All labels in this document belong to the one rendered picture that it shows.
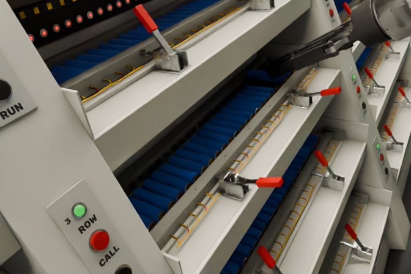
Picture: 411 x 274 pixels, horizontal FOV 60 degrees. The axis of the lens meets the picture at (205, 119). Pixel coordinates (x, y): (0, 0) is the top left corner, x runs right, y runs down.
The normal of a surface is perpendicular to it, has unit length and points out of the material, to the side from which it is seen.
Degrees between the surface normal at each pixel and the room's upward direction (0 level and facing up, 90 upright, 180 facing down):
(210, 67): 111
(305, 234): 21
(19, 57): 90
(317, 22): 90
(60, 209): 90
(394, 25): 90
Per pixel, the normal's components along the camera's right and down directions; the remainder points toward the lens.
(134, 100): -0.14, -0.85
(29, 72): 0.73, -0.14
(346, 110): -0.54, 0.50
